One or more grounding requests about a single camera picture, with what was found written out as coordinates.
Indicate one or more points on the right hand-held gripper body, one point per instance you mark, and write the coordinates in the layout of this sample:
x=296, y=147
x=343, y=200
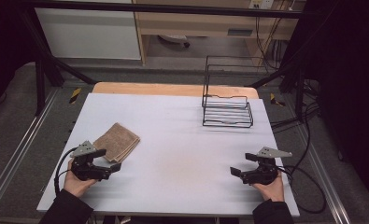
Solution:
x=263, y=174

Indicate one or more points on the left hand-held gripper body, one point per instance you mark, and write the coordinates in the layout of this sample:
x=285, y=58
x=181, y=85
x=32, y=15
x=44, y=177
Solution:
x=85, y=169

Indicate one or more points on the brown towel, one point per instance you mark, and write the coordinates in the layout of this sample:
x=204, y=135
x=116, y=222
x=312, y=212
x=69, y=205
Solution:
x=118, y=141

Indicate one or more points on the person's left hand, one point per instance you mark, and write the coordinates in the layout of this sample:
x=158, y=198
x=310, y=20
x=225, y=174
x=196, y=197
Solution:
x=74, y=185

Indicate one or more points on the person's right hand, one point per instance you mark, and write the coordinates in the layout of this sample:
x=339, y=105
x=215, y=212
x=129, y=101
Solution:
x=274, y=190

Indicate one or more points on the white table mat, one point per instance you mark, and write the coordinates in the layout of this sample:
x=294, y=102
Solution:
x=179, y=155

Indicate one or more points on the black metal stand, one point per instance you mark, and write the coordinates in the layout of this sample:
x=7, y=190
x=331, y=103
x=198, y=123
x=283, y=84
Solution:
x=40, y=77
x=299, y=90

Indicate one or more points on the white cabinet panel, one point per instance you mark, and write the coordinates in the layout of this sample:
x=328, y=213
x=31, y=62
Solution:
x=88, y=34

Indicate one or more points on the black curtain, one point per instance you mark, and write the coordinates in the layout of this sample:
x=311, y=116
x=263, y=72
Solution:
x=1, y=46
x=350, y=77

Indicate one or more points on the office chair base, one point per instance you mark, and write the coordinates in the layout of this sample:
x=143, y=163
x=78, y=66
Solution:
x=174, y=38

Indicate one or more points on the light wooden desk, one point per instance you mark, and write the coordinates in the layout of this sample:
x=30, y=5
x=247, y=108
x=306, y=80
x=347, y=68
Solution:
x=191, y=23

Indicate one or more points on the aluminium floor rail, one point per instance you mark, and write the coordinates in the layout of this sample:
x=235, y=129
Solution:
x=325, y=174
x=20, y=146

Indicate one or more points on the white wall power outlet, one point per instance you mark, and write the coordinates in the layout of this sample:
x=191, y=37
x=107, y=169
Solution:
x=261, y=3

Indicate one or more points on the black horizontal frame bar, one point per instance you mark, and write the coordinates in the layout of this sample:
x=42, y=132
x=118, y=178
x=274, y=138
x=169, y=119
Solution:
x=173, y=8

